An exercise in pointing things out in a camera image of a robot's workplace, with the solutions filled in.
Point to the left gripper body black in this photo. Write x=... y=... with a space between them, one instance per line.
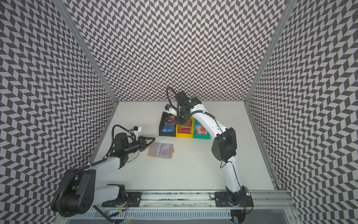
x=135 y=146

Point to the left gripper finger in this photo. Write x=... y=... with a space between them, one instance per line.
x=148 y=139
x=148 y=143

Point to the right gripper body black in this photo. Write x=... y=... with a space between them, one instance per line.
x=182 y=116

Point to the tan leather card holder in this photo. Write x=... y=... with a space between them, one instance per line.
x=154 y=150

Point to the white red circle card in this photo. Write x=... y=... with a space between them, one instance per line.
x=166 y=150

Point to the red VIP credit card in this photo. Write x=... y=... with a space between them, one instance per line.
x=178 y=120

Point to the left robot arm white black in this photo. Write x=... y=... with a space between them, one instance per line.
x=78 y=191

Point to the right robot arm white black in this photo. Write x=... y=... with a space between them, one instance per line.
x=224 y=142

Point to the red card in yellow bin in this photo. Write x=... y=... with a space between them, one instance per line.
x=188 y=123

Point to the blue card in black bin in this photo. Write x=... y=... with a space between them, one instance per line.
x=168 y=129

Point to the red circle card green bin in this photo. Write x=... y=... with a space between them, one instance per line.
x=200 y=130

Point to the black plastic bin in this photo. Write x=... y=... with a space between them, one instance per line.
x=165 y=115

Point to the yellow plastic bin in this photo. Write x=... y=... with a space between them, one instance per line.
x=181 y=135

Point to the green plastic bin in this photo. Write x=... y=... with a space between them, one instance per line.
x=206 y=137

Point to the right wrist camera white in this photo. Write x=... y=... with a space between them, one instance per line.
x=170 y=110

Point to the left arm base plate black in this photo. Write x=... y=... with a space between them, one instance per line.
x=131 y=199

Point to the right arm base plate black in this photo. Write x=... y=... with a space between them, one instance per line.
x=225 y=199

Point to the aluminium mounting rail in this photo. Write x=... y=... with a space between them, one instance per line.
x=199 y=199

